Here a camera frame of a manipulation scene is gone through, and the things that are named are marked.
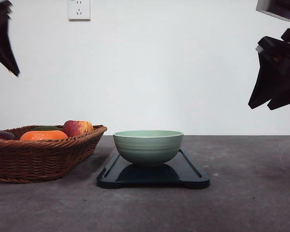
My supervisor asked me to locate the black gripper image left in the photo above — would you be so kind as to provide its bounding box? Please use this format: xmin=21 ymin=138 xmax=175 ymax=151
xmin=0 ymin=0 xmax=20 ymax=76

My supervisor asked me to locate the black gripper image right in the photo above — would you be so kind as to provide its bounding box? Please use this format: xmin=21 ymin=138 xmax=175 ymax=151
xmin=248 ymin=28 xmax=290 ymax=110

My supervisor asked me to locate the green ceramic bowl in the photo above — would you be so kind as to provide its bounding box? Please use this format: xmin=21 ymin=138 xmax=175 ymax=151
xmin=113 ymin=130 xmax=184 ymax=166

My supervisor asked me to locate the brown wicker basket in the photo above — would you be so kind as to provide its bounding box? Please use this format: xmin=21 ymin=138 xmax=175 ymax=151
xmin=0 ymin=125 xmax=107 ymax=183

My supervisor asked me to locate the dark purple fruit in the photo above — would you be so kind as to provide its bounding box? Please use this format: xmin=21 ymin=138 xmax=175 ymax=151
xmin=0 ymin=131 xmax=14 ymax=140

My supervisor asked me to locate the dark green avocado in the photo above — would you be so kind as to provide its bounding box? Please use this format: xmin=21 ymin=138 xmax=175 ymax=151
xmin=31 ymin=126 xmax=60 ymax=131

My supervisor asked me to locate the orange tangerine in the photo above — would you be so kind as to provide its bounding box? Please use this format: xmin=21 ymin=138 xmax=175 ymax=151
xmin=20 ymin=130 xmax=69 ymax=140

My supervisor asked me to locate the red yellow apple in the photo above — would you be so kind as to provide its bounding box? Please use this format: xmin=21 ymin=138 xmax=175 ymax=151
xmin=63 ymin=120 xmax=94 ymax=137

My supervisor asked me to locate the dark rectangular tray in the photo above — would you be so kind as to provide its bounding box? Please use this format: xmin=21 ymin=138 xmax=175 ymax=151
xmin=97 ymin=148 xmax=210 ymax=189

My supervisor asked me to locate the grey camera box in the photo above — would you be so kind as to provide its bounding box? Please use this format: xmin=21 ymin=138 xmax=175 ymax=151
xmin=256 ymin=0 xmax=290 ymax=21

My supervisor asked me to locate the white wall socket left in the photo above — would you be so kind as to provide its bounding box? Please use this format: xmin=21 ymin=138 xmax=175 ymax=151
xmin=68 ymin=0 xmax=91 ymax=22

